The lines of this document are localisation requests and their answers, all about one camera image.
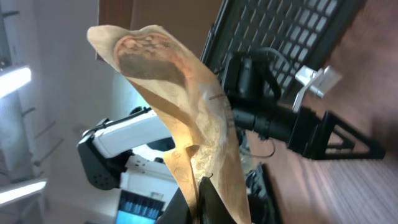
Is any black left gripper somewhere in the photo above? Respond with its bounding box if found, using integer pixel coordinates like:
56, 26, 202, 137
287, 107, 386, 160

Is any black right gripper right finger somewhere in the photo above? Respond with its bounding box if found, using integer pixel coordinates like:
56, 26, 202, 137
197, 177, 236, 224

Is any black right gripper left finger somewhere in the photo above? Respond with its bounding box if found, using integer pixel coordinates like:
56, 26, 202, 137
155, 188, 192, 224

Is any white brown snack pouch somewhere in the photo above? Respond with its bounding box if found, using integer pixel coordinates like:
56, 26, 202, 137
87, 25, 251, 223

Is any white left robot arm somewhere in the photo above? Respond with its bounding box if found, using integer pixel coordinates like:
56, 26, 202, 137
78, 52, 386, 190

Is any lit computer monitor screen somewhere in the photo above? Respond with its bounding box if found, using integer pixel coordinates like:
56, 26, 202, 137
115, 190, 165, 224

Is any grey plastic shopping basket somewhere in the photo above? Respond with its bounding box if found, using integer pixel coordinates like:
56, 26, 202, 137
201, 0, 364, 104

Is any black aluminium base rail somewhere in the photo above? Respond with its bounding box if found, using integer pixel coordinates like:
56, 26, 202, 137
246, 163, 283, 224

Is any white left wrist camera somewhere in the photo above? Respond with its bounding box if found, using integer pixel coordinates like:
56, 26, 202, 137
292, 66, 342, 112

